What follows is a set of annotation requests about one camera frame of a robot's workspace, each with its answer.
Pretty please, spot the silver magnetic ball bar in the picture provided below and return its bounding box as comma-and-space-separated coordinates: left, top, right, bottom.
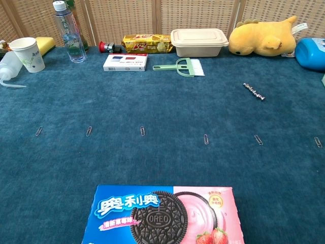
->
243, 82, 266, 101

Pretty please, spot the blue velvet table cloth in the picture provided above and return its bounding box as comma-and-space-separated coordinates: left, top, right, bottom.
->
0, 45, 325, 244

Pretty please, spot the white box red blue print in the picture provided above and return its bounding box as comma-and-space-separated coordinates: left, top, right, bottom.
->
103, 53, 148, 72

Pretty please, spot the yellow biscuit pack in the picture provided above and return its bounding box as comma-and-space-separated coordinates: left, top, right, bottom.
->
121, 34, 174, 54

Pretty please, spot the beige lidded lunch box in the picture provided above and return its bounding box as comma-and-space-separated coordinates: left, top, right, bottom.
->
170, 28, 230, 57

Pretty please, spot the red emergency stop button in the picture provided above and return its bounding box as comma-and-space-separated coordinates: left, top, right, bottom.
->
99, 41, 123, 53

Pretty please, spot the Oreo strawberry cookie box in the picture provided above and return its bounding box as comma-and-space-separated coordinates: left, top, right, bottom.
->
81, 185, 245, 244

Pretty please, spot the wicker folding screen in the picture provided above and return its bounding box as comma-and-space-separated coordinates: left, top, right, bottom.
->
0, 0, 325, 49

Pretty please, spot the green label tea bottle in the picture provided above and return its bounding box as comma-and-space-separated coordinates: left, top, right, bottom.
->
64, 0, 90, 52

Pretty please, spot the clear plastic water bottle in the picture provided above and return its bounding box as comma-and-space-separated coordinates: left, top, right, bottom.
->
52, 1, 87, 64

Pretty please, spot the yellow plush toy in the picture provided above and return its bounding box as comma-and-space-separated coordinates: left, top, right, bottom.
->
229, 15, 308, 57

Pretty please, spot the yellow sponge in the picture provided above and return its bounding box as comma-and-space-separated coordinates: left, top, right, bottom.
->
35, 37, 56, 57

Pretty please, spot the white paper cup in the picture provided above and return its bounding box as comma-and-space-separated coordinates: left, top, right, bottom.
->
9, 37, 46, 73

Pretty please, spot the blue detergent bottle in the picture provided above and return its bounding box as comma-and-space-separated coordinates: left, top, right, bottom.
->
295, 37, 325, 71

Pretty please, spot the translucent squeeze wash bottle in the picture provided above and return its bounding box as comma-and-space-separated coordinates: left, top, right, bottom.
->
0, 50, 27, 89

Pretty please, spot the small white brown figurine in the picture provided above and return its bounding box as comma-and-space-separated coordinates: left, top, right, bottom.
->
0, 39, 12, 53

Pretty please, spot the green handle white brush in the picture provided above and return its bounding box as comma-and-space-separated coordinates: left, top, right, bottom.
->
152, 57, 205, 78

